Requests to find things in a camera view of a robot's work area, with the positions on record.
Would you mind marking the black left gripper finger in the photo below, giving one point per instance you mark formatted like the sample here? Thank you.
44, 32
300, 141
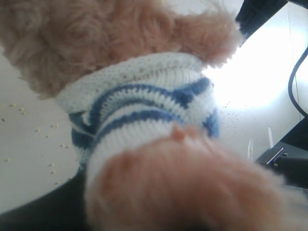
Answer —
59, 210

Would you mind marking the tan teddy bear striped sweater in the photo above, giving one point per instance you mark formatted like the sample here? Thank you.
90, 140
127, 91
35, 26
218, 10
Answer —
129, 73

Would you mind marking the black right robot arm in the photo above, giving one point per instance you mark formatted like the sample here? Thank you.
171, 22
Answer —
253, 14

